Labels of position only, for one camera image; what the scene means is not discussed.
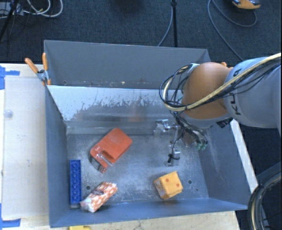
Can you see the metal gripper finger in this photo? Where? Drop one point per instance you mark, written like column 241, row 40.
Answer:
column 162, row 125
column 175, row 155

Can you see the yellow cube with red dots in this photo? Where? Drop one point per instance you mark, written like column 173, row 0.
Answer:
column 168, row 184

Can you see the grey metal bin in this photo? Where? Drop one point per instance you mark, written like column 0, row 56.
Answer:
column 136, row 152

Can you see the orange plastic case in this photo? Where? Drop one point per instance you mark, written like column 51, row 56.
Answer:
column 113, row 144

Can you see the orange and white packet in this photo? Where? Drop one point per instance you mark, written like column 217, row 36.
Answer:
column 99, row 196

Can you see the blue toy brick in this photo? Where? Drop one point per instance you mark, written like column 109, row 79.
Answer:
column 75, row 181

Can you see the pale wood board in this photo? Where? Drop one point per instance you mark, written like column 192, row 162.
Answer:
column 23, row 147

